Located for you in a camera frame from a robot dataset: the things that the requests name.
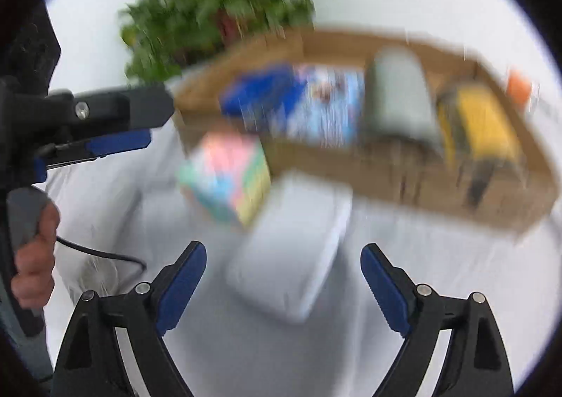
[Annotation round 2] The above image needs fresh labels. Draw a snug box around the grey table cloth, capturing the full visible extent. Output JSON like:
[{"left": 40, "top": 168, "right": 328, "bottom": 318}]
[{"left": 47, "top": 124, "right": 561, "bottom": 396}]

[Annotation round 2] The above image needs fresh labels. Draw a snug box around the colourful board game box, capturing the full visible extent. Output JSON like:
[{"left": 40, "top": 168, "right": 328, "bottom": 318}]
[{"left": 284, "top": 64, "right": 365, "bottom": 148}]

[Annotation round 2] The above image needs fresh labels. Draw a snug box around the silver metal tin can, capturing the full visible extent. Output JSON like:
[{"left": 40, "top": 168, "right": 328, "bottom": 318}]
[{"left": 360, "top": 46, "right": 442, "bottom": 151}]

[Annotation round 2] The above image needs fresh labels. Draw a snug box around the person left hand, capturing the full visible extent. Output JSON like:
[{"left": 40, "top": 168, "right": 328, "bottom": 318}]
[{"left": 12, "top": 201, "right": 60, "bottom": 310}]

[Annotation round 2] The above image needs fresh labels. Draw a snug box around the pastel rubiks cube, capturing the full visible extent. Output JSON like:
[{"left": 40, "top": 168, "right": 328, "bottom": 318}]
[{"left": 177, "top": 132, "right": 270, "bottom": 226}]

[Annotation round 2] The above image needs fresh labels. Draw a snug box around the yellow label tea jar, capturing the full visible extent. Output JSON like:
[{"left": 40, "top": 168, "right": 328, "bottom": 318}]
[{"left": 435, "top": 80, "right": 524, "bottom": 209}]

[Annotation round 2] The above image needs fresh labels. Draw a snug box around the orange clear plastic jar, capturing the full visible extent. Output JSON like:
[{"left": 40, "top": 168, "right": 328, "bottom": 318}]
[{"left": 507, "top": 69, "right": 537, "bottom": 112}]

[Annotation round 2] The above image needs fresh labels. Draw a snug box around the blue stapler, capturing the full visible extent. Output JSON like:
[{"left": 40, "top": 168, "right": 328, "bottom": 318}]
[{"left": 219, "top": 64, "right": 306, "bottom": 134}]

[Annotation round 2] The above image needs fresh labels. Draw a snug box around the white power strip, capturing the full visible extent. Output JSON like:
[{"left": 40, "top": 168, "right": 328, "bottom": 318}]
[{"left": 226, "top": 170, "right": 353, "bottom": 324}]

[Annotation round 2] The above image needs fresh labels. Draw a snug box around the green potted plant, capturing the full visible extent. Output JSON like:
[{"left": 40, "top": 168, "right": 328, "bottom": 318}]
[{"left": 119, "top": 0, "right": 315, "bottom": 83}]

